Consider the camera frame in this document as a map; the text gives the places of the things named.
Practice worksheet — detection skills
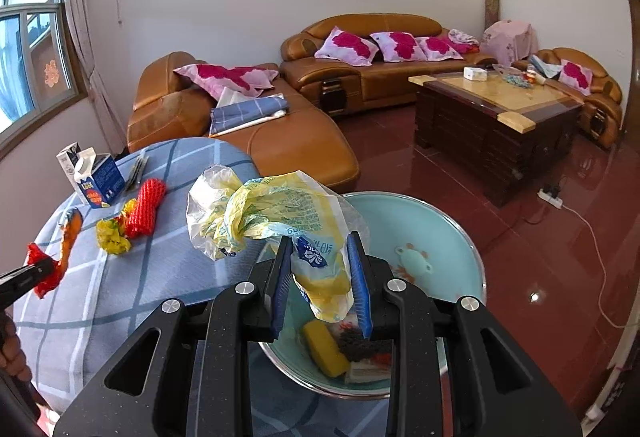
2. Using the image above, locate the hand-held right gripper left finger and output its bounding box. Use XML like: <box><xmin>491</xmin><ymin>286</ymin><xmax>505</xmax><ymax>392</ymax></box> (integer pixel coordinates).
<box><xmin>54</xmin><ymin>234</ymin><xmax>296</xmax><ymax>437</ymax></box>

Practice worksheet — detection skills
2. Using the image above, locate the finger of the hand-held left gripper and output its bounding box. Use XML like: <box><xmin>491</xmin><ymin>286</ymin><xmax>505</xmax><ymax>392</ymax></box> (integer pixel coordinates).
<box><xmin>0</xmin><ymin>259</ymin><xmax>55</xmax><ymax>309</ymax></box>

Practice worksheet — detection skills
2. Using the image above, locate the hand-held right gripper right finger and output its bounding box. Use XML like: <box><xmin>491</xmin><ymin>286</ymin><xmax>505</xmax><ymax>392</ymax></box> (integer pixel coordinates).
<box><xmin>347</xmin><ymin>232</ymin><xmax>583</xmax><ymax>437</ymax></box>

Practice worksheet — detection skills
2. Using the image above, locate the red plastic bag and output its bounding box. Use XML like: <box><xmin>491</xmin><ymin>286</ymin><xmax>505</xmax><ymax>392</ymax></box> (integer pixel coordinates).
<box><xmin>26</xmin><ymin>242</ymin><xmax>67</xmax><ymax>300</ymax></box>

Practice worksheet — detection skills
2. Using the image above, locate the black mesh scrubber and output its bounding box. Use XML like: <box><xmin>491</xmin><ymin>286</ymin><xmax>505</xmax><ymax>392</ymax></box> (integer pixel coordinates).
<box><xmin>335</xmin><ymin>329</ymin><xmax>397</xmax><ymax>364</ymax></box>

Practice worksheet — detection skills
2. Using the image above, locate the yellow sponge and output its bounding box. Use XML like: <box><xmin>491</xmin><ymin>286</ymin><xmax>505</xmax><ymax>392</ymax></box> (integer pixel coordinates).
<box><xmin>302</xmin><ymin>319</ymin><xmax>352</xmax><ymax>379</ymax></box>

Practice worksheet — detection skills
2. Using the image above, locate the yellow plastic bag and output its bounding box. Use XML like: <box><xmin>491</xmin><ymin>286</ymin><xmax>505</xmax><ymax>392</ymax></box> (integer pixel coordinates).
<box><xmin>221</xmin><ymin>170</ymin><xmax>370</xmax><ymax>324</ymax></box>

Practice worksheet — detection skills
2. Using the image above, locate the white printed snack packet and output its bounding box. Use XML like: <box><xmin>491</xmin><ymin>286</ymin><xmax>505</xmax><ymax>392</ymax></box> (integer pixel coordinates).
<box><xmin>344</xmin><ymin>357</ymin><xmax>393</xmax><ymax>386</ymax></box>

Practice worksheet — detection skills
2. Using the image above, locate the teal enamel basin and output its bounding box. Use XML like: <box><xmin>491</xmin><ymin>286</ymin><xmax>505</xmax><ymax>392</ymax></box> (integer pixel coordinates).
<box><xmin>256</xmin><ymin>191</ymin><xmax>487</xmax><ymax>401</ymax></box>

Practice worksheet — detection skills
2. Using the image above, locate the person's left hand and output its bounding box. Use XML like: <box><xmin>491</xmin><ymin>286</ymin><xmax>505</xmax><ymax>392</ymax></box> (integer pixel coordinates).
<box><xmin>0</xmin><ymin>311</ymin><xmax>33</xmax><ymax>384</ymax></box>

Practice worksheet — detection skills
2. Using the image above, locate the orange wrapper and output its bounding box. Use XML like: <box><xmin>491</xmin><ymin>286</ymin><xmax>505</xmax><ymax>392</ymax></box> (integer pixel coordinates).
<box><xmin>58</xmin><ymin>208</ymin><xmax>84</xmax><ymax>269</ymax></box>

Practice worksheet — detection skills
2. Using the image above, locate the blue checked tablecloth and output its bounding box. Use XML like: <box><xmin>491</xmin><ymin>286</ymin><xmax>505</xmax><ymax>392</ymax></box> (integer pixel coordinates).
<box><xmin>12</xmin><ymin>137</ymin><xmax>403</xmax><ymax>437</ymax></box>

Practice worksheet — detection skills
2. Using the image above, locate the yellow crumpled wrapper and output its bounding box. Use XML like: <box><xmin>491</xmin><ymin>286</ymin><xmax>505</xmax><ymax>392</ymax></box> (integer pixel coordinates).
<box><xmin>96</xmin><ymin>201</ymin><xmax>137</xmax><ymax>256</ymax></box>

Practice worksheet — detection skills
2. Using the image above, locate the white drink carton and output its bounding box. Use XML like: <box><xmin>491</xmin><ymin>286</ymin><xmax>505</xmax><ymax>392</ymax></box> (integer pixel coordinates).
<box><xmin>56</xmin><ymin>142</ymin><xmax>85</xmax><ymax>185</ymax></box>

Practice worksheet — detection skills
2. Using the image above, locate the blue drink carton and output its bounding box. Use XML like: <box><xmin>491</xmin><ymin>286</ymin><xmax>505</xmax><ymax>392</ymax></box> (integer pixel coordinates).
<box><xmin>75</xmin><ymin>148</ymin><xmax>126</xmax><ymax>210</ymax></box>

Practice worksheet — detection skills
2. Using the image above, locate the red foam net sleeve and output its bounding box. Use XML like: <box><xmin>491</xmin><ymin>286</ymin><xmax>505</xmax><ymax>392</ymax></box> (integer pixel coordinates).
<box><xmin>122</xmin><ymin>177</ymin><xmax>167</xmax><ymax>239</ymax></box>

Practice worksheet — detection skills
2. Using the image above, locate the brown leather chaise sofa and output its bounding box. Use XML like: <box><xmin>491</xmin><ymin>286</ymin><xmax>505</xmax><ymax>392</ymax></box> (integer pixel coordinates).
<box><xmin>126</xmin><ymin>51</ymin><xmax>362</xmax><ymax>194</ymax></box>

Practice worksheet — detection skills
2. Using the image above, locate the dark striped wrapper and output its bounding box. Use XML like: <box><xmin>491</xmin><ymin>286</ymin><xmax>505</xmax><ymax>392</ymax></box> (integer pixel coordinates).
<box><xmin>123</xmin><ymin>155</ymin><xmax>150</xmax><ymax>192</ymax></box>

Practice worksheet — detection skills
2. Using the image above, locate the folded blue checked cloth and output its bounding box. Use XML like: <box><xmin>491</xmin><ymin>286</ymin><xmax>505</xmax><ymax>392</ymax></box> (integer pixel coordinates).
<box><xmin>208</xmin><ymin>95</ymin><xmax>292</xmax><ymax>138</ymax></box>

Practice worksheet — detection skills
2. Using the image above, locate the white power strip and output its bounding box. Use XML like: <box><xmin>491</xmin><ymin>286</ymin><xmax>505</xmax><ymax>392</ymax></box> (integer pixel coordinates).
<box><xmin>537</xmin><ymin>184</ymin><xmax>564</xmax><ymax>208</ymax></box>

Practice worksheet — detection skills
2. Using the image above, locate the wooden coffee table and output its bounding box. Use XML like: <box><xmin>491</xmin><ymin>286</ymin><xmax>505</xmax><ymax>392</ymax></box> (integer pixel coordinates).
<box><xmin>407</xmin><ymin>69</ymin><xmax>586</xmax><ymax>208</ymax></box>

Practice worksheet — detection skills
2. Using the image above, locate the window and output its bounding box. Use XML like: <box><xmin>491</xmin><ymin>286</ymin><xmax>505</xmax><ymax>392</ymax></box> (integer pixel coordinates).
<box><xmin>0</xmin><ymin>0</ymin><xmax>87</xmax><ymax>144</ymax></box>

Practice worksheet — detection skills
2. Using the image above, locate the long pink flowered pillow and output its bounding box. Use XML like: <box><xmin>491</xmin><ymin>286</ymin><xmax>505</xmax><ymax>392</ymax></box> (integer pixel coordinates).
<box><xmin>173</xmin><ymin>63</ymin><xmax>280</xmax><ymax>102</ymax></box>

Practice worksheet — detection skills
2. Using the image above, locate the pale pink curtain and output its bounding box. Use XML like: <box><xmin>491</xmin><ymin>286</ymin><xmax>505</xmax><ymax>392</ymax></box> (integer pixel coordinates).
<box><xmin>39</xmin><ymin>0</ymin><xmax>128</xmax><ymax>154</ymax></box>

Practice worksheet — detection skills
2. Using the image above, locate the pile of small sweets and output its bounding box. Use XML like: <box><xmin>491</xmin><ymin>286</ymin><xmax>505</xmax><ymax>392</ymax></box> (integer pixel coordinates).
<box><xmin>492</xmin><ymin>64</ymin><xmax>535</xmax><ymax>89</ymax></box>

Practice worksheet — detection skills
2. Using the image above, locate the pink white folded blanket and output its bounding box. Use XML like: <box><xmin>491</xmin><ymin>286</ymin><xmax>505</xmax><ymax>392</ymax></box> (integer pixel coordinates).
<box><xmin>447</xmin><ymin>27</ymin><xmax>482</xmax><ymax>54</ymax></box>

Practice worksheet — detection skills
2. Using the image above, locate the pink cloth cover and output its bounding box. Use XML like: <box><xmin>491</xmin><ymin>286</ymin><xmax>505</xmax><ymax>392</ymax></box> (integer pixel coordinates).
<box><xmin>481</xmin><ymin>19</ymin><xmax>539</xmax><ymax>66</ymax></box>

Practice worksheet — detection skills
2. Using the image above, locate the brown leather armchair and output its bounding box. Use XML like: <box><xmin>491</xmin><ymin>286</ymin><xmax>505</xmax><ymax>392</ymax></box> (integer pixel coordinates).
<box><xmin>511</xmin><ymin>47</ymin><xmax>624</xmax><ymax>151</ymax></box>

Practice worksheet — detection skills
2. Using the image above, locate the rolled mat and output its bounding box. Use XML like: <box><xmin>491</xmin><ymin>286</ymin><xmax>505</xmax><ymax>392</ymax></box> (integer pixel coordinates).
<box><xmin>483</xmin><ymin>0</ymin><xmax>500</xmax><ymax>38</ymax></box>

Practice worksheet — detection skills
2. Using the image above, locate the white power cable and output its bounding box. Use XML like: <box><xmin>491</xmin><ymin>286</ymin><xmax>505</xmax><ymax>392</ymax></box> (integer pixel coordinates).
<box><xmin>559</xmin><ymin>203</ymin><xmax>637</xmax><ymax>329</ymax></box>

